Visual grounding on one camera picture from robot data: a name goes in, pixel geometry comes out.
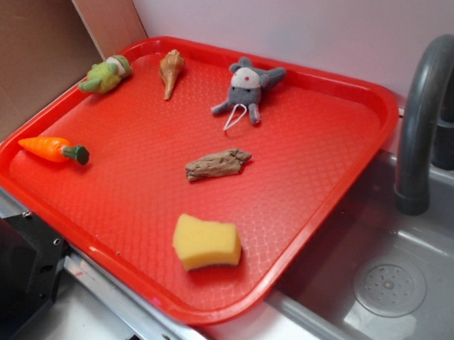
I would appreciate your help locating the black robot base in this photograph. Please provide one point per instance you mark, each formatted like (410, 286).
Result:
(31, 259)

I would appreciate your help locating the orange toy carrot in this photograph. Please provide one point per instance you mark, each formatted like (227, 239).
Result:
(55, 149)

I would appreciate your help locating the brown driftwood piece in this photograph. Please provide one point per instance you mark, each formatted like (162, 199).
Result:
(219, 164)

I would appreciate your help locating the red plastic tray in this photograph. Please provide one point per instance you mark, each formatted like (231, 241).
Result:
(317, 134)

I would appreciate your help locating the yellow sponge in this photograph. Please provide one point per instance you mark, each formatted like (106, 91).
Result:
(200, 244)

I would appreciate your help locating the grey plush mouse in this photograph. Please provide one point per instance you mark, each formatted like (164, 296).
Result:
(247, 86)

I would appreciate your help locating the brown toy seashell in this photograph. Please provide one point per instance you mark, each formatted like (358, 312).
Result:
(171, 67)

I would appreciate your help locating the green plush toy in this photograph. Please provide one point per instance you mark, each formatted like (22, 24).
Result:
(106, 76)

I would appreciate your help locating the grey toy sink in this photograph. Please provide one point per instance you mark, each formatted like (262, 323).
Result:
(372, 273)

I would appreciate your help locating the grey toy faucet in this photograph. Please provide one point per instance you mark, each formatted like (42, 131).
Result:
(427, 133)

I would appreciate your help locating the brown cardboard panel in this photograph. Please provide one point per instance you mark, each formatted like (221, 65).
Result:
(46, 46)

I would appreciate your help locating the silver metal rail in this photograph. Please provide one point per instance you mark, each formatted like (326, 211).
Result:
(93, 306)

